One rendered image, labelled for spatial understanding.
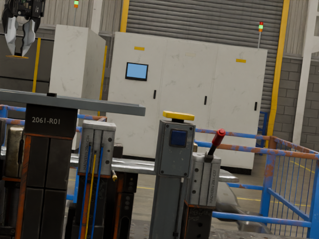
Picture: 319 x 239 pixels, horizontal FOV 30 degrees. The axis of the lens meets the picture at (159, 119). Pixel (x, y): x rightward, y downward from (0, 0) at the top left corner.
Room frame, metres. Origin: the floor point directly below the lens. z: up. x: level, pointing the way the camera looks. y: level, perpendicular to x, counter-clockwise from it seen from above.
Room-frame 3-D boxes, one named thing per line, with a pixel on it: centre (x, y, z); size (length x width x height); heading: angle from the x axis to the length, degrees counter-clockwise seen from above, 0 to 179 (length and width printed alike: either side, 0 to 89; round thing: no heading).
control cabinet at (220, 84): (9.56, -0.35, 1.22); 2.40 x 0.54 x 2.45; 93
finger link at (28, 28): (1.48, 0.34, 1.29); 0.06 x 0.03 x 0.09; 29
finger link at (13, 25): (1.46, 0.38, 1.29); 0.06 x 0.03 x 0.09; 29
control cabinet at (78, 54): (10.41, 1.50, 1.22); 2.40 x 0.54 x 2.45; 179
